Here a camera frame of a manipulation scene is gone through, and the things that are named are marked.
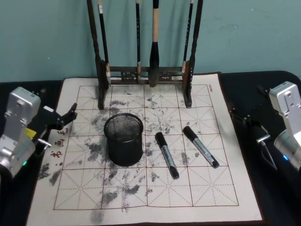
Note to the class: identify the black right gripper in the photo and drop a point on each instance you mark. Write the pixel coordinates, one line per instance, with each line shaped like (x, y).
(258, 130)

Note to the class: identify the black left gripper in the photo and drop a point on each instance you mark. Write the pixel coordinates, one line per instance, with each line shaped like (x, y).
(45, 121)

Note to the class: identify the dark wooden brush rack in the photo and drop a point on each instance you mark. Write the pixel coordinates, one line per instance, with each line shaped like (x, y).
(101, 94)

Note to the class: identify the black and silver marker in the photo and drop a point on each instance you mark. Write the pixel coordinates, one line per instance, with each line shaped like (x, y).
(202, 148)
(167, 155)

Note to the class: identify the black mesh pen cup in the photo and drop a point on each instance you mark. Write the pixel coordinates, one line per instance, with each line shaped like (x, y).
(124, 146)

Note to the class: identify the cream gridded calligraphy mat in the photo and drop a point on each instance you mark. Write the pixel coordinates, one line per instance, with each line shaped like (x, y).
(202, 188)

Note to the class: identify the black table cloth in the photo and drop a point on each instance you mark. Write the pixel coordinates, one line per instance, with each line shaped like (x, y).
(247, 200)

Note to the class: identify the thin black calligraphy brush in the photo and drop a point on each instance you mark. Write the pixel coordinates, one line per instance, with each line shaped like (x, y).
(103, 35)
(188, 35)
(138, 35)

